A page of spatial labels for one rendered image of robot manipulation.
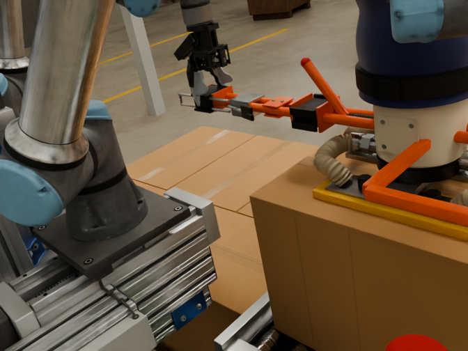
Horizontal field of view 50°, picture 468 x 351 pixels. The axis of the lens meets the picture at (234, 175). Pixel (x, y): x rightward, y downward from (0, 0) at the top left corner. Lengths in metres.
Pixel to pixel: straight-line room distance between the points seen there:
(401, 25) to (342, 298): 0.67
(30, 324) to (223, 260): 0.85
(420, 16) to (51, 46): 0.42
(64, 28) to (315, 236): 0.64
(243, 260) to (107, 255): 0.81
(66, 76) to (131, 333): 0.42
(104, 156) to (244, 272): 0.81
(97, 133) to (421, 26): 0.53
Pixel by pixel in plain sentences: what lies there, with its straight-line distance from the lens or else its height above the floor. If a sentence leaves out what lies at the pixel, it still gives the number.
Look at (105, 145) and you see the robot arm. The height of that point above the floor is 1.20.
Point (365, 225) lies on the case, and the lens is 0.98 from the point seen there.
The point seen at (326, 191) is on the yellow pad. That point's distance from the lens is 1.06.
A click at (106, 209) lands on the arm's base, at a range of 0.91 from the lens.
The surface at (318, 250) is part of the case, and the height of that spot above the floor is 0.86.
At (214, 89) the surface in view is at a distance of 1.40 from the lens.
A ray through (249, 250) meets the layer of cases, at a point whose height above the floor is 0.54.
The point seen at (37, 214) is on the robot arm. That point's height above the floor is 1.18.
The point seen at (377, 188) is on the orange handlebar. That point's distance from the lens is 0.82.
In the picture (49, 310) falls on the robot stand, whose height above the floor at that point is 0.98.
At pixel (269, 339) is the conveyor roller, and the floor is 0.55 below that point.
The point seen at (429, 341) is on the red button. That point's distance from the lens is 0.63.
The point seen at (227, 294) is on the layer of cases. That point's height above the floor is 0.54.
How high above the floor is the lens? 1.49
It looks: 26 degrees down
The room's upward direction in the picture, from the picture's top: 11 degrees counter-clockwise
